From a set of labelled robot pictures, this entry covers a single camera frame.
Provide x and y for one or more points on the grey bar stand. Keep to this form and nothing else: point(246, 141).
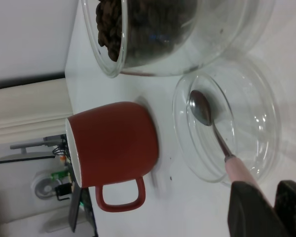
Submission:
point(34, 144)

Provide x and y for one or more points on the green circuit board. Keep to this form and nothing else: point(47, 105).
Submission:
point(60, 175)

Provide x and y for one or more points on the dark upright panel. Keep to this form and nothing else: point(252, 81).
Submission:
point(76, 209)

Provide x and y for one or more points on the double-walled glass cup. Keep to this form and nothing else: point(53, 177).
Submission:
point(224, 32)

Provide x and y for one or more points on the dark coffee beans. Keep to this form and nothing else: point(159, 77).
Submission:
point(148, 32)

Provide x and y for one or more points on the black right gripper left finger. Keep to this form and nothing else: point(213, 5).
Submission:
point(251, 212)

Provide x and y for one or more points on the beige ribbed wall fixture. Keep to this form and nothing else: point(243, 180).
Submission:
point(27, 111)

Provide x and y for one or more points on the white round device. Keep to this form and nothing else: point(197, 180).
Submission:
point(43, 188)

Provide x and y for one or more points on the clear glass saucer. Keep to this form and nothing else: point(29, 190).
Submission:
point(256, 118)

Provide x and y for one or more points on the red ceramic mug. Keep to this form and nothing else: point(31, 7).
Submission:
point(113, 143)

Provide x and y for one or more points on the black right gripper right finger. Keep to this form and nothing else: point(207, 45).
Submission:
point(292, 209)

